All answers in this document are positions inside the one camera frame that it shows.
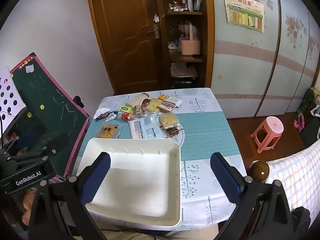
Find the round wooden bed knob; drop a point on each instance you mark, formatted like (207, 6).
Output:
(259, 171)

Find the dark pot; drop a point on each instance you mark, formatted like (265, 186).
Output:
(185, 83)

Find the light blue packet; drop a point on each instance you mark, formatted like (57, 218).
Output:
(143, 128)

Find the person's left hand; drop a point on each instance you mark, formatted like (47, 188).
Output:
(28, 205)

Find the brown wooden door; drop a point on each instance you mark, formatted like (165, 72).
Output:
(125, 30)

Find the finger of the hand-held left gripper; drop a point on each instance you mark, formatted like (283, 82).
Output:
(27, 138)
(55, 142)

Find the clear packet with red label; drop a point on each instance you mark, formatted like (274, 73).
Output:
(126, 117)

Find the group of toiletry bottles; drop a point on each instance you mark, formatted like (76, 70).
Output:
(185, 5)

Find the floral wardrobe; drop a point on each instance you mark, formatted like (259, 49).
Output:
(250, 75)

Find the wall poster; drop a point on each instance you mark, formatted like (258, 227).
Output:
(243, 11)

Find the stack of folded cloths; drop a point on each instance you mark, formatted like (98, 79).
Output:
(183, 70)

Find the blue and white snack packet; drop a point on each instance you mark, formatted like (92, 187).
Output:
(113, 115)

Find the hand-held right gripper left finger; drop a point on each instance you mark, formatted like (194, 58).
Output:
(97, 175)

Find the clear packet of brown nuts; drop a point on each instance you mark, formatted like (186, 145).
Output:
(138, 110)

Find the checked blanket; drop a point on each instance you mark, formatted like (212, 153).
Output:
(300, 175)

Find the green bag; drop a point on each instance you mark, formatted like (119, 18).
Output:
(305, 105)

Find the white paper with black dots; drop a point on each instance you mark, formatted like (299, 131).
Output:
(10, 97)

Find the green snack packet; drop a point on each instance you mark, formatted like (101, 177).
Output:
(125, 108)

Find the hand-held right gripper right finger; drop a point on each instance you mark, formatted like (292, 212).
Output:
(225, 177)

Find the white plastic tray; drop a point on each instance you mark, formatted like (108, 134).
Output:
(140, 180)

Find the red and white snack packet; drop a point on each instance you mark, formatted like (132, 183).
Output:
(167, 106)

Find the beige long wafer packet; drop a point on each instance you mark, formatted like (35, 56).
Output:
(137, 100)

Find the black clamp knob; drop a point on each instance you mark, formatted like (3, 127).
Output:
(78, 101)

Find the orange and white oat bar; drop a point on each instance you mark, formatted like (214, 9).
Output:
(176, 101)

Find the green chalkboard with pink frame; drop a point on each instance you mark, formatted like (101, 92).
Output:
(55, 100)

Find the clear bag of yellow crackers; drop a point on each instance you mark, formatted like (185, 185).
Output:
(153, 105)
(169, 121)

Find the yellow snack packet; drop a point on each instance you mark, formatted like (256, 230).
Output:
(107, 131)

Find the brown snack packet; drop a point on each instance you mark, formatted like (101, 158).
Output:
(145, 103)

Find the wooden corner shelf unit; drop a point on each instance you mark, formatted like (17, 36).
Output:
(207, 42)

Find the pink toy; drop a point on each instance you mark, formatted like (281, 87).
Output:
(298, 123)

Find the pink plastic stool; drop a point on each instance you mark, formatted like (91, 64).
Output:
(271, 125)

